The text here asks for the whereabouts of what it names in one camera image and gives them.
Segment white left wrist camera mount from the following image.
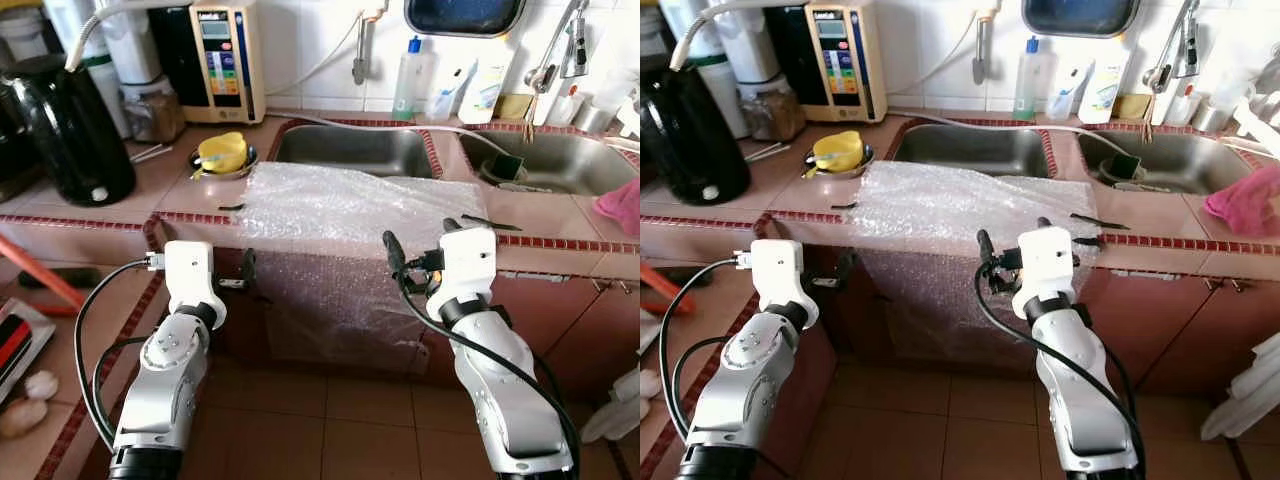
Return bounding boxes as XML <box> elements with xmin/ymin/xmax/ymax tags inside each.
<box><xmin>735</xmin><ymin>238</ymin><xmax>809</xmax><ymax>331</ymax></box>
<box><xmin>150</xmin><ymin>240</ymin><xmax>217</xmax><ymax>323</ymax></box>

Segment white detergent bottle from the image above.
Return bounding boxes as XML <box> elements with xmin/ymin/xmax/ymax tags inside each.
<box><xmin>458</xmin><ymin>40</ymin><xmax>516</xmax><ymax>126</ymax></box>
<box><xmin>1078</xmin><ymin>45</ymin><xmax>1131</xmax><ymax>126</ymax></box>

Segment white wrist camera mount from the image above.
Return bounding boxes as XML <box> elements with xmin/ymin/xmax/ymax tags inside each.
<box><xmin>430</xmin><ymin>225</ymin><xmax>498</xmax><ymax>313</ymax></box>
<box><xmin>1012</xmin><ymin>225</ymin><xmax>1079</xmax><ymax>319</ymax></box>
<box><xmin>735</xmin><ymin>238</ymin><xmax>809</xmax><ymax>331</ymax></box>
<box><xmin>150</xmin><ymin>240</ymin><xmax>217</xmax><ymax>323</ymax></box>

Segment white plastic object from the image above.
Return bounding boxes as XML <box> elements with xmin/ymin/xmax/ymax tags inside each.
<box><xmin>1200</xmin><ymin>330</ymin><xmax>1280</xmax><ymax>441</ymax></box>
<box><xmin>580</xmin><ymin>368</ymin><xmax>641</xmax><ymax>443</ymax></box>

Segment thin white tube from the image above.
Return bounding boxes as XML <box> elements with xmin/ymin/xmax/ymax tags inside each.
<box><xmin>885</xmin><ymin>15</ymin><xmax>986</xmax><ymax>98</ymax></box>
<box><xmin>265</xmin><ymin>15</ymin><xmax>363</xmax><ymax>98</ymax></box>

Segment steel sink basin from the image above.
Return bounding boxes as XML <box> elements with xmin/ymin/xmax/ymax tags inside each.
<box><xmin>890</xmin><ymin>122</ymin><xmax>1056</xmax><ymax>181</ymax></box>
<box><xmin>1078</xmin><ymin>130</ymin><xmax>1256</xmax><ymax>198</ymax></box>
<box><xmin>460</xmin><ymin>130</ymin><xmax>639</xmax><ymax>198</ymax></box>
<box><xmin>270</xmin><ymin>122</ymin><xmax>441</xmax><ymax>181</ymax></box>

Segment clear plastic cup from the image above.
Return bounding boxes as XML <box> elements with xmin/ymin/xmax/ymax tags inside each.
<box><xmin>425</xmin><ymin>65</ymin><xmax>471</xmax><ymax>121</ymax></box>
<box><xmin>1045</xmin><ymin>65</ymin><xmax>1091</xmax><ymax>121</ymax></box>

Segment grey corrugated hose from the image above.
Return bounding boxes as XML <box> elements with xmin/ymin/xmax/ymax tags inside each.
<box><xmin>65</xmin><ymin>0</ymin><xmax>161</xmax><ymax>73</ymax></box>
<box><xmin>668</xmin><ymin>0</ymin><xmax>781</xmax><ymax>71</ymax></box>

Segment beige water ionizer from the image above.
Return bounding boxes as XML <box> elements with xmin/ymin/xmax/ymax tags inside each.
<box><xmin>790</xmin><ymin>0</ymin><xmax>888</xmax><ymax>124</ymax></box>
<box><xmin>150</xmin><ymin>0</ymin><xmax>266</xmax><ymax>126</ymax></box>

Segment steel cup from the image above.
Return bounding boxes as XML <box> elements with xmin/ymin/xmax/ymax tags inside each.
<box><xmin>1192</xmin><ymin>100</ymin><xmax>1233</xmax><ymax>133</ymax></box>
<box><xmin>575</xmin><ymin>100</ymin><xmax>616</xmax><ymax>133</ymax></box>

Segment black electric kettle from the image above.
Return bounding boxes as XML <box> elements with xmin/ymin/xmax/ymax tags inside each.
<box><xmin>0</xmin><ymin>55</ymin><xmax>136</xmax><ymax>207</ymax></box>
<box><xmin>640</xmin><ymin>68</ymin><xmax>751</xmax><ymax>207</ymax></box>

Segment pink cloth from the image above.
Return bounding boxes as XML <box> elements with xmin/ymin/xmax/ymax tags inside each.
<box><xmin>1203</xmin><ymin>165</ymin><xmax>1280</xmax><ymax>239</ymax></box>
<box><xmin>592</xmin><ymin>180</ymin><xmax>641</xmax><ymax>236</ymax></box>

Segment brown cabinet door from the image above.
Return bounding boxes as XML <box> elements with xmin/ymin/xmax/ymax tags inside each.
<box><xmin>1140</xmin><ymin>280</ymin><xmax>1280</xmax><ymax>401</ymax></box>
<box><xmin>1075</xmin><ymin>268</ymin><xmax>1216</xmax><ymax>386</ymax></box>
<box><xmin>548</xmin><ymin>280</ymin><xmax>641</xmax><ymax>401</ymax></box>
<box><xmin>495</xmin><ymin>270</ymin><xmax>603</xmax><ymax>379</ymax></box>

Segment red black box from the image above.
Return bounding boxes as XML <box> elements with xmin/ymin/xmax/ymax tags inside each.
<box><xmin>0</xmin><ymin>300</ymin><xmax>56</xmax><ymax>401</ymax></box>

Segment clear bubble wrap sheet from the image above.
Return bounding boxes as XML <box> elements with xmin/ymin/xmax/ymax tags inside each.
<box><xmin>240</xmin><ymin>160</ymin><xmax>491</xmax><ymax>376</ymax></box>
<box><xmin>855</xmin><ymin>160</ymin><xmax>1101</xmax><ymax>376</ymax></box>

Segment clear bottle blue cap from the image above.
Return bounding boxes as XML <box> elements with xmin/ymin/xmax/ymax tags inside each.
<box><xmin>1012</xmin><ymin>35</ymin><xmax>1051</xmax><ymax>121</ymax></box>
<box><xmin>393</xmin><ymin>35</ymin><xmax>433</xmax><ymax>121</ymax></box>

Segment small steel bowl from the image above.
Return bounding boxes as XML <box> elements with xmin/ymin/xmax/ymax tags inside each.
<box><xmin>188</xmin><ymin>145</ymin><xmax>259</xmax><ymax>182</ymax></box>
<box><xmin>803</xmin><ymin>148</ymin><xmax>871</xmax><ymax>182</ymax></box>

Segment black hanging pan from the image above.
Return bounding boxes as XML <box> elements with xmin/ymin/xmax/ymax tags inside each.
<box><xmin>1022</xmin><ymin>0</ymin><xmax>1141</xmax><ymax>39</ymax></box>
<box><xmin>405</xmin><ymin>0</ymin><xmax>526</xmax><ymax>39</ymax></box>

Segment grey wall spout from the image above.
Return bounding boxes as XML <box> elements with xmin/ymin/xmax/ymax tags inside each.
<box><xmin>352</xmin><ymin>0</ymin><xmax>388</xmax><ymax>86</ymax></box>
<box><xmin>972</xmin><ymin>0</ymin><xmax>1003</xmax><ymax>86</ymax></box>

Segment yellow plastic cup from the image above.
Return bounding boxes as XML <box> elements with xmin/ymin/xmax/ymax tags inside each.
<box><xmin>197</xmin><ymin>132</ymin><xmax>249</xmax><ymax>173</ymax></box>
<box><xmin>812</xmin><ymin>130</ymin><xmax>864</xmax><ymax>173</ymax></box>

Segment glass jar brown contents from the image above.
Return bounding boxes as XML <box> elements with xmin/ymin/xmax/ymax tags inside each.
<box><xmin>120</xmin><ymin>80</ymin><xmax>186</xmax><ymax>143</ymax></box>
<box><xmin>738</xmin><ymin>78</ymin><xmax>806</xmax><ymax>143</ymax></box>

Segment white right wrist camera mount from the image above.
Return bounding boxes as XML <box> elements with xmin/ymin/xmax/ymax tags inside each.
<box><xmin>1012</xmin><ymin>225</ymin><xmax>1079</xmax><ymax>319</ymax></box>
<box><xmin>430</xmin><ymin>225</ymin><xmax>498</xmax><ymax>313</ymax></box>

